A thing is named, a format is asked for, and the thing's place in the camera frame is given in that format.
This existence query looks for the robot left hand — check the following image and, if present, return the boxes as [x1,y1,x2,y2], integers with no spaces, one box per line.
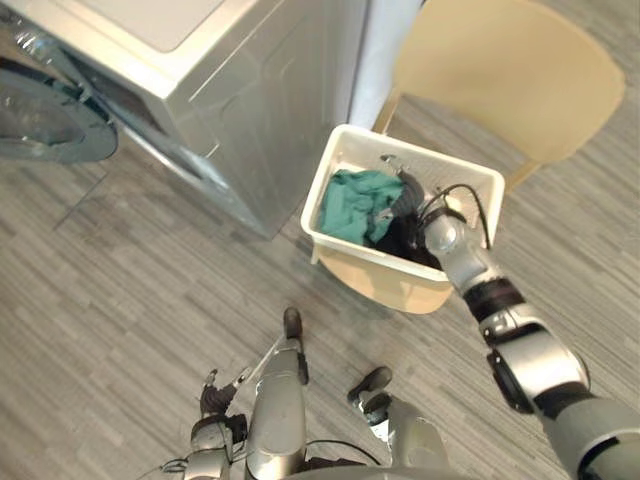
[198,366,252,424]

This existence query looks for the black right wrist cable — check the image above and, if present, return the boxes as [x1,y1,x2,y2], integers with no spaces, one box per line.
[418,183,492,250]

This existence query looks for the silver washing machine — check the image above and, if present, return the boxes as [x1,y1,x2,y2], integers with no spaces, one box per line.
[0,0,375,241]

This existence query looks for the dark robot right foot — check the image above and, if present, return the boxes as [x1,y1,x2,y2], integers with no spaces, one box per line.
[347,366,394,402]

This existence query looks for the dark robot foot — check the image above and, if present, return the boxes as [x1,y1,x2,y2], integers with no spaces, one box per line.
[282,306,305,342]
[347,366,394,402]

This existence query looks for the black cloth garment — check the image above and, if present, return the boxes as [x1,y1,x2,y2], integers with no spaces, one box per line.
[373,207,447,271]

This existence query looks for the round washing machine door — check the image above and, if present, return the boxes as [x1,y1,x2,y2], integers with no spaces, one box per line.
[0,53,120,164]

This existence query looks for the dark robot left foot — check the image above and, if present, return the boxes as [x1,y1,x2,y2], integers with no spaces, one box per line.
[282,306,305,342]

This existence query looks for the white curtain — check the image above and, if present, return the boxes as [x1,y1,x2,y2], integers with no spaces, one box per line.
[348,0,427,133]

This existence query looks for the beige wooden chair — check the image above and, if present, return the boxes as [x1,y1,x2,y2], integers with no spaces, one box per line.
[310,0,627,316]

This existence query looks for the silver robot right leg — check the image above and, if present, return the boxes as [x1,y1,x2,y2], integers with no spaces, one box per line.
[355,389,452,480]

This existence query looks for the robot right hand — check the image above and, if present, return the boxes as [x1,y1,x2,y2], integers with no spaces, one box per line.
[374,153,427,222]

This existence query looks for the green cloth garment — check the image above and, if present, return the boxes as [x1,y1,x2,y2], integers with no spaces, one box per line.
[318,168,406,248]

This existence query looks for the white plastic laundry basket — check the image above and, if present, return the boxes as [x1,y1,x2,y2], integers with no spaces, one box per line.
[299,123,506,282]

